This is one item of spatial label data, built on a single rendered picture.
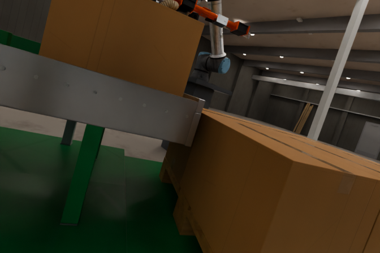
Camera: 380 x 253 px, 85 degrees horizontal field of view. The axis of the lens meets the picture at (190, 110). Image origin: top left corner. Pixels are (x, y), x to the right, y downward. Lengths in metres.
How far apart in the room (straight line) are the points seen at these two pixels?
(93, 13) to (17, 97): 0.41
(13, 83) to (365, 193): 1.12
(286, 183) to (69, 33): 0.90
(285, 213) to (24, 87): 0.86
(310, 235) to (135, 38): 0.91
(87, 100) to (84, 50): 0.23
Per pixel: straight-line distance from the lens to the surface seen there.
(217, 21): 1.29
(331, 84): 4.45
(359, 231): 0.88
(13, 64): 0.87
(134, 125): 0.84
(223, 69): 1.94
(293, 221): 0.65
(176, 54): 0.99
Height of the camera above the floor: 0.63
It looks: 5 degrees down
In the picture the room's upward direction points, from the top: 17 degrees clockwise
